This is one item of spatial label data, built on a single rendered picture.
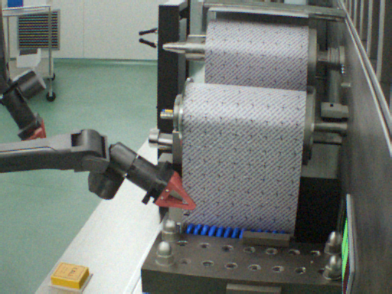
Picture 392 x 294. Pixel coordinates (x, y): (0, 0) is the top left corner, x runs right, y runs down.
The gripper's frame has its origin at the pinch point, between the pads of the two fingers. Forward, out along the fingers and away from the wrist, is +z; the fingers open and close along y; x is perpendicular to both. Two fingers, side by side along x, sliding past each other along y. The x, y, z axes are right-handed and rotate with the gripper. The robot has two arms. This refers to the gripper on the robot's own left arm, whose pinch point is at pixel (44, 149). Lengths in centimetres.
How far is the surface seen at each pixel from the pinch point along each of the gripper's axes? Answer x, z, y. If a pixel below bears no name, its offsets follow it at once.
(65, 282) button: 2.4, 13.5, -47.5
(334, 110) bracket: -64, 8, -51
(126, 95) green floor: 3, 119, 409
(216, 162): -39, 7, -46
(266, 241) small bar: -39, 23, -56
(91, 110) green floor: 34, 102, 368
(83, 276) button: -1.3, 15.2, -46.0
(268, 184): -45, 15, -50
